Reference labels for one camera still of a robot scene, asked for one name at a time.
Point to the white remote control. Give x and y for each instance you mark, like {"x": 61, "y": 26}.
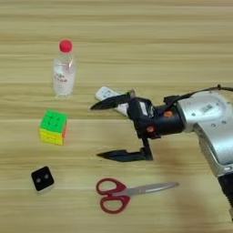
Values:
{"x": 104, "y": 93}

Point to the small black box white label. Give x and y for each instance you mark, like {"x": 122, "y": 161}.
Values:
{"x": 146, "y": 107}

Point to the small black cube two dots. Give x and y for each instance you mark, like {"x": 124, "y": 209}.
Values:
{"x": 42, "y": 179}

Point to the clear water bottle red cap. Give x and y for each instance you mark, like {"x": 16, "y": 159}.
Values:
{"x": 63, "y": 75}

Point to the green yellow Rubik's cube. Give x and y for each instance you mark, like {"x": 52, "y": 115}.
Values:
{"x": 53, "y": 127}

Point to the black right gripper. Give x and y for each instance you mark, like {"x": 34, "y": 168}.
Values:
{"x": 165, "y": 123}

